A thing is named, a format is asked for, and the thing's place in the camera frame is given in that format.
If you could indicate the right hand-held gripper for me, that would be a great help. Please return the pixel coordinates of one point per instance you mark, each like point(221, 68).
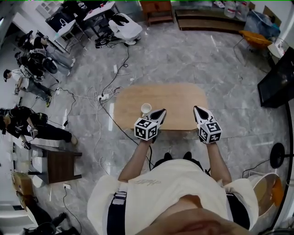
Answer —
point(210, 133)

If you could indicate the white floor socket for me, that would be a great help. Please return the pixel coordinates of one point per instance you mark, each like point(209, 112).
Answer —
point(67, 186)

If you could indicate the brown cardboard box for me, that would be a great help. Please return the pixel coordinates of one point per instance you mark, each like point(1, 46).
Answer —
point(21, 183)

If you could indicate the orange cushion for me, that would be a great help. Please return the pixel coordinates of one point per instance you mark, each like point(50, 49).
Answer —
point(279, 192)

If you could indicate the person's black shoe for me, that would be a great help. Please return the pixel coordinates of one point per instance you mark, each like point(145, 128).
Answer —
point(168, 156)
point(187, 155)

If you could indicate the white container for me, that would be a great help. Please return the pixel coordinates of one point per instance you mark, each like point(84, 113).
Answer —
point(37, 163)

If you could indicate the white desk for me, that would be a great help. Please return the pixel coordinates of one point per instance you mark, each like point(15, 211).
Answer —
point(101, 9)

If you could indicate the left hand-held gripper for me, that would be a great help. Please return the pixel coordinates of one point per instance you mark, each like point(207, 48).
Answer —
point(145, 129)

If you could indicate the tall black cabinet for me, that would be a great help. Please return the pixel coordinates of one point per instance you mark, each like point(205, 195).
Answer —
point(278, 85)

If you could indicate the person's black trousers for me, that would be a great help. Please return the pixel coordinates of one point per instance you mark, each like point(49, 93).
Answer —
point(158, 164)

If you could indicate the dark wooden steps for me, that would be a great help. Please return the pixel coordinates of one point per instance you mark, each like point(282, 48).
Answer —
point(206, 23)

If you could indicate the blue-grey wrapped bundle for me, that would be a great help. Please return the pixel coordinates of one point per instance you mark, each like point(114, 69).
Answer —
point(259, 23)

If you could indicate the person's face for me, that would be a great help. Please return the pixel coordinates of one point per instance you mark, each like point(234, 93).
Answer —
point(202, 218)

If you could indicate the person's cream shirt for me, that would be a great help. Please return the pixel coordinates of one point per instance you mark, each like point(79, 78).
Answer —
point(172, 181)

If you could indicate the small white power adapter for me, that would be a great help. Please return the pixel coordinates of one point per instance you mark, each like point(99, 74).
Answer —
point(57, 91)

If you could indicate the person's left black shoe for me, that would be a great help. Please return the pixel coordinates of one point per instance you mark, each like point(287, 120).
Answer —
point(168, 156)

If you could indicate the small cardboard box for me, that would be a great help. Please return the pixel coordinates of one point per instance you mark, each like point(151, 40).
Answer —
point(273, 13)

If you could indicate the person's right forearm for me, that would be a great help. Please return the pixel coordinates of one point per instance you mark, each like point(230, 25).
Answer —
point(218, 163)

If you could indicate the brown wooden cabinet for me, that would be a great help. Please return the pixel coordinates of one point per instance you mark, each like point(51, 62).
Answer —
point(156, 7)

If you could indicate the large clear water bottle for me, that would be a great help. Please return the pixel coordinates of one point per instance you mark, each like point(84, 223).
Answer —
point(243, 11)
point(230, 10)

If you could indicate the orange chair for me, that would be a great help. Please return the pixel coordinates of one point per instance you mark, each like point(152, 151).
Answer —
point(255, 37)

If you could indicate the black bag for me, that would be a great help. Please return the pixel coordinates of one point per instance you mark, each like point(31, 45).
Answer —
point(59, 20)

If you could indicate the white power strip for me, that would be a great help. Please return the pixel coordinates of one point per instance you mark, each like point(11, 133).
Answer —
point(103, 97)

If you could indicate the dark wooden side table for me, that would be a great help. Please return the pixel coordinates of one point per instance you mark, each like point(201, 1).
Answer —
point(60, 165)

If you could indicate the person's right black shoe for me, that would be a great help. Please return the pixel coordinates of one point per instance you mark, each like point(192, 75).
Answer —
point(187, 155)

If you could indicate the white cup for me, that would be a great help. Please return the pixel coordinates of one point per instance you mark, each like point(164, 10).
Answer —
point(145, 107)

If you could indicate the person's left forearm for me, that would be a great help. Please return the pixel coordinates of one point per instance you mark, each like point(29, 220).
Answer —
point(135, 160)

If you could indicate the black standing fan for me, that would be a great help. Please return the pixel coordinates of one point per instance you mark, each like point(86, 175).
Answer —
point(277, 156)

